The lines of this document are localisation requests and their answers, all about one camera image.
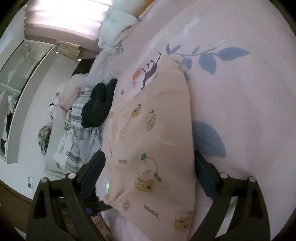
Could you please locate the pink plush pillow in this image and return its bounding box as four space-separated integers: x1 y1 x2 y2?
58 74 88 110

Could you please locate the pink window curtain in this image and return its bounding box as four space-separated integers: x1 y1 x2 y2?
24 0 113 52

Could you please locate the light grey pillow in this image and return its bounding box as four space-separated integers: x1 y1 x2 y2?
85 49 123 88

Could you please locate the dark headboard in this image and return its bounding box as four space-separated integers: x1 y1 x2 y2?
71 58 95 76

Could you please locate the white fluffy blanket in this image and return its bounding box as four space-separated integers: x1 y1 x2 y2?
97 0 145 50

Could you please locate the glass door wardrobe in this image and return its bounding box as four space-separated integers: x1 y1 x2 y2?
1 40 54 164

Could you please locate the white gloved left hand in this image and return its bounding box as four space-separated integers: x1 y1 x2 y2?
91 216 112 241

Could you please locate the grey plaid bedding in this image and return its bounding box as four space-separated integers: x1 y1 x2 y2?
53 87 102 174

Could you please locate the black clothing bundle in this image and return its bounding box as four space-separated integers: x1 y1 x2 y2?
81 78 117 128

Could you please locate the peach bear print garment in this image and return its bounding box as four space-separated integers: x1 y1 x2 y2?
102 55 195 240

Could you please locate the fringed lampshade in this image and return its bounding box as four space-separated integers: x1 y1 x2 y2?
56 41 81 61

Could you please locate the pink printed duvet cover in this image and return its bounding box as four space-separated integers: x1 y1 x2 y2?
102 1 295 240

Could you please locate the orange folded cloth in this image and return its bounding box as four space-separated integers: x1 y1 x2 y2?
134 0 154 18

